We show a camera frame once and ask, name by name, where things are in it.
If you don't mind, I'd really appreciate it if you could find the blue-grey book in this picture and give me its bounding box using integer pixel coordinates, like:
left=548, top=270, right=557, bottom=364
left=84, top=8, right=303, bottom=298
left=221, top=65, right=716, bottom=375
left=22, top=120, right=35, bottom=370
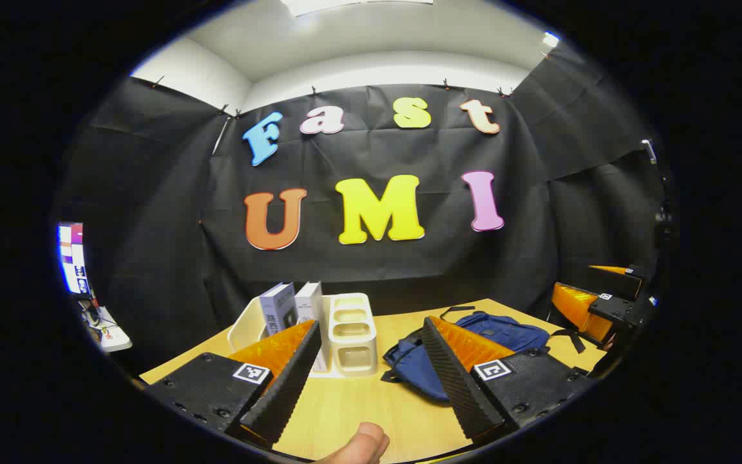
left=260, top=282, right=299, bottom=337

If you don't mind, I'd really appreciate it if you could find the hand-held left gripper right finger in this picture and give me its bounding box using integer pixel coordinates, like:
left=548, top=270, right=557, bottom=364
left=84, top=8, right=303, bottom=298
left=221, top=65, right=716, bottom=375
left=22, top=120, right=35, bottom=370
left=421, top=314, right=597, bottom=442

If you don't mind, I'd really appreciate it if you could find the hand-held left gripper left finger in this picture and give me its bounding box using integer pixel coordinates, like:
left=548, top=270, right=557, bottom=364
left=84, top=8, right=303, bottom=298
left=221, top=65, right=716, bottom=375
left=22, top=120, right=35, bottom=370
left=144, top=319, right=323, bottom=450

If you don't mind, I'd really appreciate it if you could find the white book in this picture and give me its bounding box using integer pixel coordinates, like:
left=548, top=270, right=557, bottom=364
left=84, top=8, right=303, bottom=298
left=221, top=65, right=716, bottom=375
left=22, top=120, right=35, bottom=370
left=295, top=282, right=332, bottom=373

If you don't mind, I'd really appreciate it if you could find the blue schoolbag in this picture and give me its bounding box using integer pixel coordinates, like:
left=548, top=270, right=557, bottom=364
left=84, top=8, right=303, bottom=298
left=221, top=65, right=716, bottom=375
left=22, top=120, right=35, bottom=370
left=381, top=306, right=587, bottom=403

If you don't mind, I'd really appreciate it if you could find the ceiling light panel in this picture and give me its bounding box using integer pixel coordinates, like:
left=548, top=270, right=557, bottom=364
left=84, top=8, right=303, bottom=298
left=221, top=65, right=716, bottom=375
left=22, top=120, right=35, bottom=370
left=281, top=0, right=434, bottom=18

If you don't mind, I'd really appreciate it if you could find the computer monitor screen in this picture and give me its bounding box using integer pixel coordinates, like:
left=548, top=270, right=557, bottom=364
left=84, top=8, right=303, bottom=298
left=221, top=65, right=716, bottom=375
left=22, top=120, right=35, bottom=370
left=57, top=222, right=91, bottom=297

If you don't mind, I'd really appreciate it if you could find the white bookshelf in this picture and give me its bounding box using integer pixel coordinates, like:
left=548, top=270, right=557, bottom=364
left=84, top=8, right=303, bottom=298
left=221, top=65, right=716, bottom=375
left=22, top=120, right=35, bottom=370
left=227, top=292, right=378, bottom=378

